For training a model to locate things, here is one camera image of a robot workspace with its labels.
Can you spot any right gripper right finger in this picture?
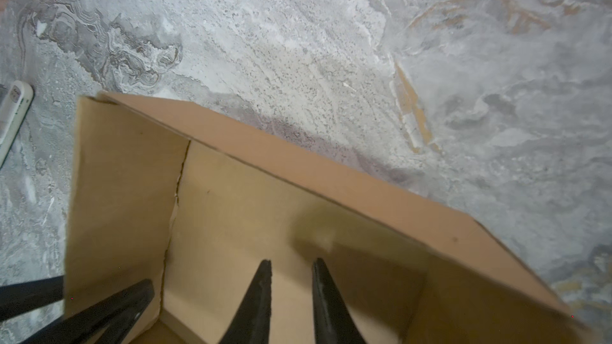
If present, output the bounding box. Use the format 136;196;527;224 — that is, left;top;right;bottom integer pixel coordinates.
312;258;366;344

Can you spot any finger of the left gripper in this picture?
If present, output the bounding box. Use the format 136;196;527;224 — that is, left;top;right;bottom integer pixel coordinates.
25;280;155;343
0;276;64;322

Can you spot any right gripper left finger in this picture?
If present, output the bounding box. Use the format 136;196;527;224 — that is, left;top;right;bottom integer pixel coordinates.
220;260;272;344

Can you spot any brown cardboard box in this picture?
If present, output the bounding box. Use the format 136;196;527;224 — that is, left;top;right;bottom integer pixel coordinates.
64;93;597;343

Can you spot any light blue small device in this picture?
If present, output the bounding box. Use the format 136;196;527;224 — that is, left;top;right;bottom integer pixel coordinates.
1;81;34;165

